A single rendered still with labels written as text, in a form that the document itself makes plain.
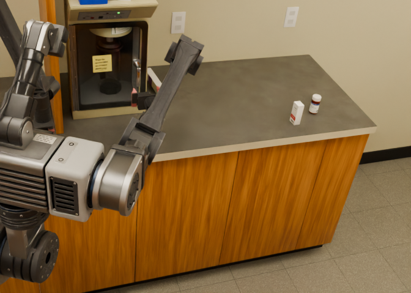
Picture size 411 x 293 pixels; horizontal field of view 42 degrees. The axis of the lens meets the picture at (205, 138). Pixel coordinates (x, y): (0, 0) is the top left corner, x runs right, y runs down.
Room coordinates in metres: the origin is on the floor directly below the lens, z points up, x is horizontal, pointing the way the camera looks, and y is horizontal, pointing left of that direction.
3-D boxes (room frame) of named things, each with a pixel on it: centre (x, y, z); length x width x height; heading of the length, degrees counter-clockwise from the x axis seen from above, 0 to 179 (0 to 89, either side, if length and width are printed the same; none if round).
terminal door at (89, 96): (1.92, 0.43, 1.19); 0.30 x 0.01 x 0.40; 113
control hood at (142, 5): (1.88, 0.41, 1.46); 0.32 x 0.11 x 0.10; 113
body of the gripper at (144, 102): (1.74, 0.22, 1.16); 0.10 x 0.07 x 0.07; 112
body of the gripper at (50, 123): (1.51, 0.58, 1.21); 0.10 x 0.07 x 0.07; 23
